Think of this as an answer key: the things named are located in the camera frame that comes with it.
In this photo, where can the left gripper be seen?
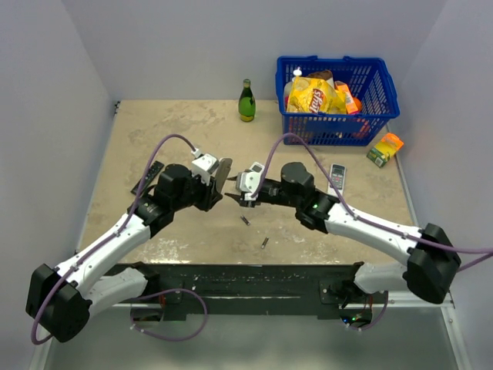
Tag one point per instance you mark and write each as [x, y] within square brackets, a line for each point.
[209, 196]

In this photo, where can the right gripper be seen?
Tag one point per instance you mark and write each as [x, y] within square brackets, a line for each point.
[242, 201]

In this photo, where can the white air conditioner remote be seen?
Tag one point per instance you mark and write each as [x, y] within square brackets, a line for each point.
[222, 173]

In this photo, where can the aaa battery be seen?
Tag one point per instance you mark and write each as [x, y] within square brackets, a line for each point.
[265, 241]
[244, 219]

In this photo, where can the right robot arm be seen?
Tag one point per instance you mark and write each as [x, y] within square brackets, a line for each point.
[424, 261]

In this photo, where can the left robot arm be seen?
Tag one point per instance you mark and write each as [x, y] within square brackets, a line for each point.
[62, 299]

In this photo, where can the black remote control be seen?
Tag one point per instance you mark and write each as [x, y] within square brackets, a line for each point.
[150, 176]

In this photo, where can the white grey remote control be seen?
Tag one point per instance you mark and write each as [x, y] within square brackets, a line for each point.
[337, 179]

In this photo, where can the AAA battery front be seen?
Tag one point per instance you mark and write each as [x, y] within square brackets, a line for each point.
[265, 241]

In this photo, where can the green glass bottle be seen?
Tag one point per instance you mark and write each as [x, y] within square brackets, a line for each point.
[247, 103]

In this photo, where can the yellow chips bag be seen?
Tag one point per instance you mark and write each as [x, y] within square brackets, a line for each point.
[315, 96]

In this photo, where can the orange snack box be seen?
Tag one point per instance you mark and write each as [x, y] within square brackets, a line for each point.
[353, 105]

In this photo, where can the brown snack package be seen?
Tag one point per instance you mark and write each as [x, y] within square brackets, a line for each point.
[325, 75]

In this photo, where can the green orange carton box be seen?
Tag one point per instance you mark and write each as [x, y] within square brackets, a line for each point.
[384, 150]

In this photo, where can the blue plastic shopping basket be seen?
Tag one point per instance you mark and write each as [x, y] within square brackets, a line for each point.
[368, 80]

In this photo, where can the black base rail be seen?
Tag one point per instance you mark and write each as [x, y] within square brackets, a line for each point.
[324, 291]

